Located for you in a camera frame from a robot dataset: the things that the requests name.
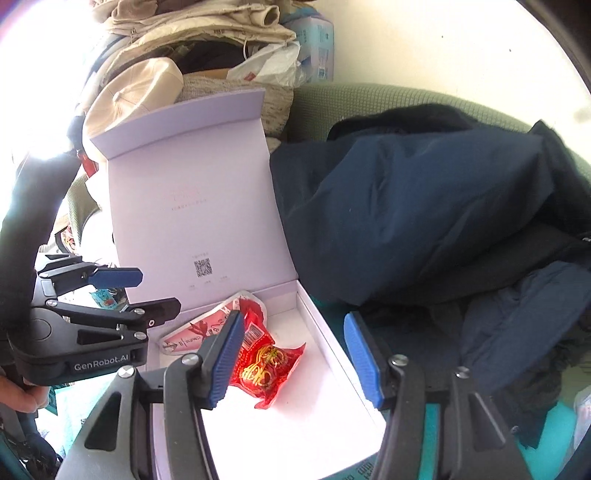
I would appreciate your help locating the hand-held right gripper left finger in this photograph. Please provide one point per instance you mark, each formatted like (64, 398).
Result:
(228, 360)

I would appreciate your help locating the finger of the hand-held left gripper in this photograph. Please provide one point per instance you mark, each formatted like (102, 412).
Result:
(152, 314)
(115, 277)

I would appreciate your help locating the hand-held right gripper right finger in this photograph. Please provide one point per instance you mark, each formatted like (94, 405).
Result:
(362, 360)

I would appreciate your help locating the red snack packet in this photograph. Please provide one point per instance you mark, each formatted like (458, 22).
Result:
(263, 364)

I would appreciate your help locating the pink white packet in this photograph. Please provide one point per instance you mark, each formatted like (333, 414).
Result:
(194, 337)

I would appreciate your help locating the lavender gift box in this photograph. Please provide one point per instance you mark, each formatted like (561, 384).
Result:
(184, 184)

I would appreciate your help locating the person's left forearm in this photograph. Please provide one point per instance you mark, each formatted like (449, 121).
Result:
(27, 221)

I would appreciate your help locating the person's left hand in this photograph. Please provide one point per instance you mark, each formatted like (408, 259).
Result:
(18, 394)

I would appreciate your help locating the small teal ornament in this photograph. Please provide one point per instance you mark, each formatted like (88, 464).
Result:
(107, 299)

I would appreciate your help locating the red box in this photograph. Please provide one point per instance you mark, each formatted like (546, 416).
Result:
(87, 161)

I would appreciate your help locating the navy blue jacket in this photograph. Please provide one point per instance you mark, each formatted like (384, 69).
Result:
(392, 207)

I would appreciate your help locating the beige cap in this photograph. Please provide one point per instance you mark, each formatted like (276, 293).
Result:
(134, 87)

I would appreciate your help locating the translucent plastic bag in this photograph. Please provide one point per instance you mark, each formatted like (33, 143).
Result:
(582, 415)

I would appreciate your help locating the grey knitted cloth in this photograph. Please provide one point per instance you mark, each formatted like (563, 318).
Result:
(277, 106)

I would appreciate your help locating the pile of beige clothes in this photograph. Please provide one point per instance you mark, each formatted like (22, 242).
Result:
(207, 27)

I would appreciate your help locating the white plastic bag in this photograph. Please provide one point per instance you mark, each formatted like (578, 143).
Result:
(272, 62)

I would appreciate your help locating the light blue tissue box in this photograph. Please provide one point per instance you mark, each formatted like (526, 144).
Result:
(318, 41)

